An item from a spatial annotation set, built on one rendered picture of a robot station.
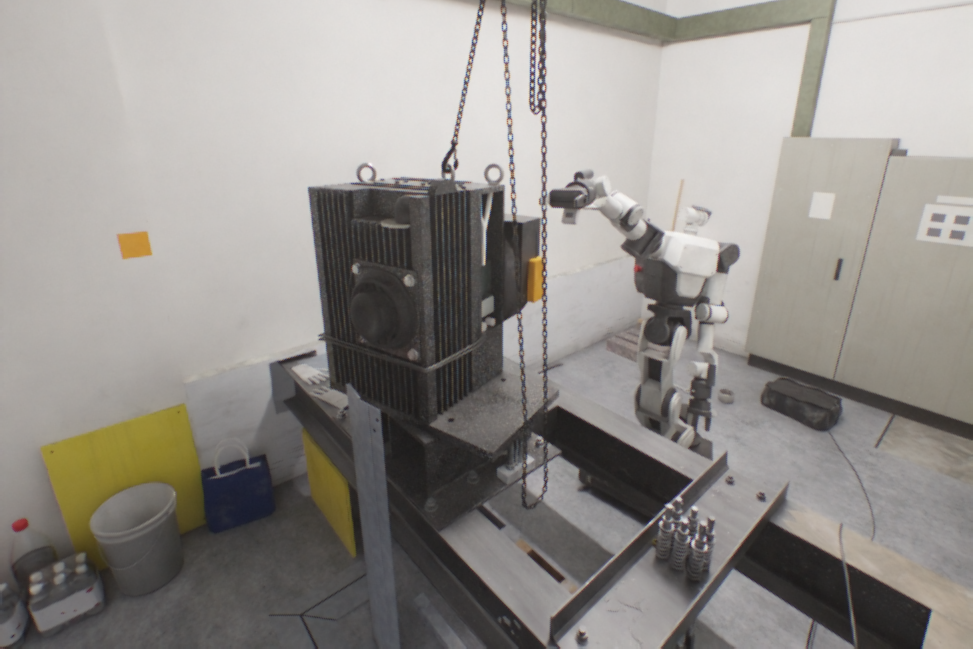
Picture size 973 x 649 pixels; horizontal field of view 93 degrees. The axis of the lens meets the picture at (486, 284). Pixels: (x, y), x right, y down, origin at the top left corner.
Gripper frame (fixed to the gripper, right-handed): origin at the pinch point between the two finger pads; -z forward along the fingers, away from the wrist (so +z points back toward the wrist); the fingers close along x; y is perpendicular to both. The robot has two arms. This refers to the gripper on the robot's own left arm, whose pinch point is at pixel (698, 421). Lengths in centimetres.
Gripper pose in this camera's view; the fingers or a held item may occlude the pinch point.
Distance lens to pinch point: 237.2
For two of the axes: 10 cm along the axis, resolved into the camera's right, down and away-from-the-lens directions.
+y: 9.3, 1.4, 3.3
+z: 1.2, -9.9, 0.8
